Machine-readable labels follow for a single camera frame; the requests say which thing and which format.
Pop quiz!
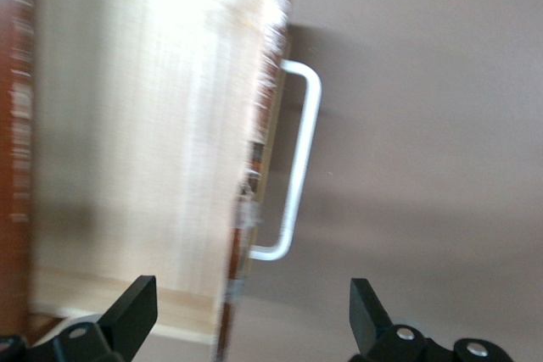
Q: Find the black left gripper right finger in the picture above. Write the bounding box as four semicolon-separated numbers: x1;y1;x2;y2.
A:
350;277;510;362

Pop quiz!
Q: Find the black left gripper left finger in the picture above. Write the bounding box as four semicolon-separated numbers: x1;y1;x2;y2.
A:
0;275;160;362

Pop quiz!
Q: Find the wooden drawer with white handle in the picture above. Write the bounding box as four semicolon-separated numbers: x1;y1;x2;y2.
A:
29;0;322;348

